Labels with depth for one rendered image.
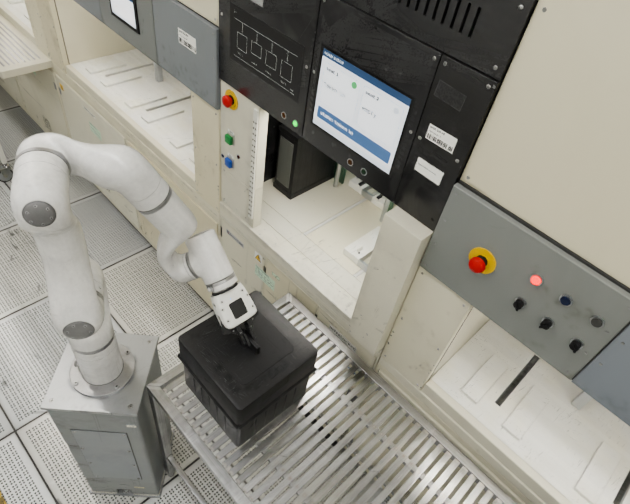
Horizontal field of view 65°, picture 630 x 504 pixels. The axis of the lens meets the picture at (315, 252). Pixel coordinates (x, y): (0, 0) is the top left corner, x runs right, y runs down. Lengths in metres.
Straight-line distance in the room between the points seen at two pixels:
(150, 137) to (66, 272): 1.26
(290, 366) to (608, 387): 0.76
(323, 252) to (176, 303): 1.15
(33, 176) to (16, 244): 2.19
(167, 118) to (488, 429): 1.91
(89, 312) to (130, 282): 1.59
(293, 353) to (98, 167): 0.71
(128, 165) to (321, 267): 0.94
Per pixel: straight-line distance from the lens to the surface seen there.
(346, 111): 1.31
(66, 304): 1.32
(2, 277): 3.12
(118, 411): 1.64
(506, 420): 1.66
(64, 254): 1.23
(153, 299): 2.82
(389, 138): 1.24
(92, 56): 3.08
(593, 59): 0.99
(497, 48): 1.05
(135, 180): 1.10
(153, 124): 2.51
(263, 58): 1.51
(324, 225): 1.98
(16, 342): 2.82
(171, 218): 1.17
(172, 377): 1.67
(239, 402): 1.34
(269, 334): 1.44
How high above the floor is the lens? 2.21
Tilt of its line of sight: 46 degrees down
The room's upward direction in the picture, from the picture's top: 11 degrees clockwise
